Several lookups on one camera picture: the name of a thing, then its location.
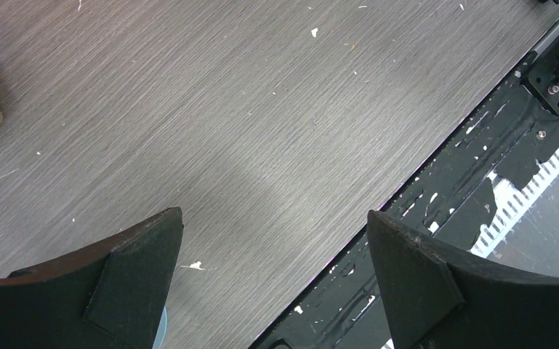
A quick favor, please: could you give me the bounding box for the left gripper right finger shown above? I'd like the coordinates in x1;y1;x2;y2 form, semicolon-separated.
366;210;559;348

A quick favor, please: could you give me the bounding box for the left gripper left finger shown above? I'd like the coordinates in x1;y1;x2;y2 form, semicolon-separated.
0;207;183;348

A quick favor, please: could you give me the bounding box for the blue plastic cup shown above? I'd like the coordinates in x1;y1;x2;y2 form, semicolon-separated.
152;307;168;349

